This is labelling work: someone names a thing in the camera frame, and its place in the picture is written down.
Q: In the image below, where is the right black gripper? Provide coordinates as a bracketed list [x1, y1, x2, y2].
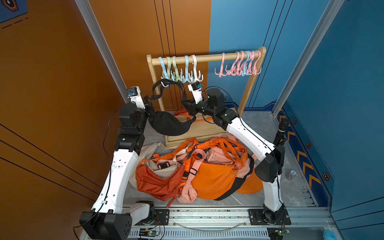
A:
[181, 96, 218, 118]

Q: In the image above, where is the black strap bag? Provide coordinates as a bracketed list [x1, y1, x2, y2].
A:
[148, 79, 196, 136]

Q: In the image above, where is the beige crescent bag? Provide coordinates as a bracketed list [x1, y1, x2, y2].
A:
[129, 142, 193, 190]

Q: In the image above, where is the orange crescent bag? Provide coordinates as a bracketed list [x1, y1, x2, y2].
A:
[192, 161, 237, 200]
[236, 171, 263, 195]

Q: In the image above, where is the black crescent bag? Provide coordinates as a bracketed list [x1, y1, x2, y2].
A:
[215, 154, 255, 201]

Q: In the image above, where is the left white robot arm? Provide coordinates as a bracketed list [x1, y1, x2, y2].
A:
[79, 96, 155, 240]

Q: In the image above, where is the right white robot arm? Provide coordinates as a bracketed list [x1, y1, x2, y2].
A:
[182, 84, 289, 223]

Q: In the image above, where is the dark orange waist bag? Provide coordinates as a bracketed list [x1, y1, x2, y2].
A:
[174, 108, 214, 124]

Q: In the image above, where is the light blue hook leftmost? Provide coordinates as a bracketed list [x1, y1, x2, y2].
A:
[158, 57, 171, 80]

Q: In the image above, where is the pink hook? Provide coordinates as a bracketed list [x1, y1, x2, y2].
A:
[246, 51, 258, 76]
[252, 50, 262, 76]

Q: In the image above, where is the pink hook rightmost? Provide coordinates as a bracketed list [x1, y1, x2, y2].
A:
[252, 50, 262, 76]

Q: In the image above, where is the wooden clothes rack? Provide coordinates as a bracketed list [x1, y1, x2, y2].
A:
[147, 47, 267, 148]

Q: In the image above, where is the small clear cup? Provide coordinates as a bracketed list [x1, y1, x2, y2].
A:
[285, 169, 297, 181]

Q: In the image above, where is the green circuit board left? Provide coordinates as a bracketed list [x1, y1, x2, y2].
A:
[138, 229, 161, 240]

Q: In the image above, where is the circuit board right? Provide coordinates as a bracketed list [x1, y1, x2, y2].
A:
[267, 228, 291, 240]

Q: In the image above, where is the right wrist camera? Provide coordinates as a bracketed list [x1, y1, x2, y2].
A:
[188, 82, 204, 104]

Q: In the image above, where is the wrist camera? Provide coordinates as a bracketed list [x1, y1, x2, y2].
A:
[188, 82, 204, 104]
[127, 86, 145, 110]

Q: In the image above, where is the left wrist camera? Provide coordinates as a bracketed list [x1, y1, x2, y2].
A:
[127, 86, 145, 110]

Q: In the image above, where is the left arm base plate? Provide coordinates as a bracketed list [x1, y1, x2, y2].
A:
[136, 209, 170, 226]

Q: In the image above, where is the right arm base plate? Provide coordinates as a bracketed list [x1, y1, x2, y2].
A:
[248, 208, 292, 226]

